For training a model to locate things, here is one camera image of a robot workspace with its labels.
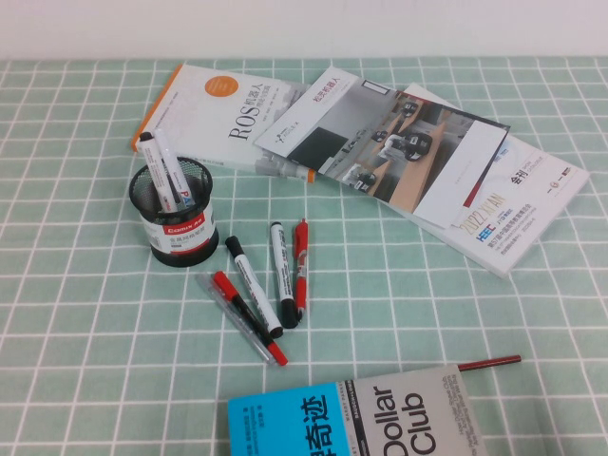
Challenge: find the white marker with black caps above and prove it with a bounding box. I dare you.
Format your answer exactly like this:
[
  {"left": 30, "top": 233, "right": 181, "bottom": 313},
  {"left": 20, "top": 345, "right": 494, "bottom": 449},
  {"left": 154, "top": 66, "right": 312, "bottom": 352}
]
[
  {"left": 138, "top": 131, "right": 178, "bottom": 214},
  {"left": 270, "top": 221, "right": 299, "bottom": 330},
  {"left": 224, "top": 235, "right": 285, "bottom": 339}
]

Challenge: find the red retractable pen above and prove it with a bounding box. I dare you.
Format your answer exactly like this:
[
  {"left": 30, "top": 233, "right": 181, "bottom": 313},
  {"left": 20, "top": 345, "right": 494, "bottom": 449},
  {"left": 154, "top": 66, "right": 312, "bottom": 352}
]
[{"left": 293, "top": 218, "right": 310, "bottom": 324}]

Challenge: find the red and black pen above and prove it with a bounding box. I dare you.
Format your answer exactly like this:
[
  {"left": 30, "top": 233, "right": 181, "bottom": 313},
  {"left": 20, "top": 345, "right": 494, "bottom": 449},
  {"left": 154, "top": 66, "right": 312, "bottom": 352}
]
[{"left": 212, "top": 270, "right": 290, "bottom": 367}]

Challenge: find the clear grey pen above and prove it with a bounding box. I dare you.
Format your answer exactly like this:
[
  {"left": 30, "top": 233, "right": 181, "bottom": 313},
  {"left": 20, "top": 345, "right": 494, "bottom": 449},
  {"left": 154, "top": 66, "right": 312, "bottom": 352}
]
[{"left": 199, "top": 273, "right": 276, "bottom": 367}]

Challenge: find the black mesh pen holder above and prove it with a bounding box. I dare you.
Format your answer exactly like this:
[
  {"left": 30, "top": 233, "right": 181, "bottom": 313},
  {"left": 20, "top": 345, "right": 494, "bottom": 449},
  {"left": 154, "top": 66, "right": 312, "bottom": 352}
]
[{"left": 128, "top": 156, "right": 220, "bottom": 269}]

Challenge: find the robot photo brochure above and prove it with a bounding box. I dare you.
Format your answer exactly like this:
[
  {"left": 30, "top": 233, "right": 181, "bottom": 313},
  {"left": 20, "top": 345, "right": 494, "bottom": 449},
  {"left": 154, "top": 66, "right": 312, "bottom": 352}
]
[{"left": 254, "top": 66, "right": 512, "bottom": 229}]

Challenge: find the white marker with blue print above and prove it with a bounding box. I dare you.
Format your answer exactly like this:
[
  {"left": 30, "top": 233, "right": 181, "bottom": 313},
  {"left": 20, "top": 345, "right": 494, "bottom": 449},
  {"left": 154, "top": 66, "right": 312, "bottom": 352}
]
[{"left": 152, "top": 126, "right": 197, "bottom": 213}]

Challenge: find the white orange ROS book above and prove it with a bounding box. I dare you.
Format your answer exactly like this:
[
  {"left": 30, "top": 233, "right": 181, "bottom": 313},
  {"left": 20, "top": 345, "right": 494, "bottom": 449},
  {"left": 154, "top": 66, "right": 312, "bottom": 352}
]
[{"left": 130, "top": 63, "right": 317, "bottom": 185}]

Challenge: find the blue grey Dollar Club book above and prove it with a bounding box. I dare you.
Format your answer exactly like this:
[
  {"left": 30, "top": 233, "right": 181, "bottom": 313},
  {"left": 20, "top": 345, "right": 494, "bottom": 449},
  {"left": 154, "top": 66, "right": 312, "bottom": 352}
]
[{"left": 227, "top": 364, "right": 485, "bottom": 456}]

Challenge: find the thick white exhibition catalogue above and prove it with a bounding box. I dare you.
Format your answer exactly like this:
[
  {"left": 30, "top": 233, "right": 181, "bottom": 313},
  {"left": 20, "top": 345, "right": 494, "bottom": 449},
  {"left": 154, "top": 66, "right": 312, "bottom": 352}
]
[{"left": 403, "top": 83, "right": 591, "bottom": 279}]

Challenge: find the red pencil with eraser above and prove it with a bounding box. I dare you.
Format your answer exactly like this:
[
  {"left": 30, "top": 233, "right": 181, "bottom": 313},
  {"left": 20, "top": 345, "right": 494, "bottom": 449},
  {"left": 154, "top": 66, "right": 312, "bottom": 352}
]
[{"left": 457, "top": 354, "right": 523, "bottom": 372}]

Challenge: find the green checked tablecloth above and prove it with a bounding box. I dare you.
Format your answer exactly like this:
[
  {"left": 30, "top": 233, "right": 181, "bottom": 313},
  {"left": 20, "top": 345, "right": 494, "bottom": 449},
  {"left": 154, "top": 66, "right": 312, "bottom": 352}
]
[{"left": 0, "top": 56, "right": 608, "bottom": 456}]

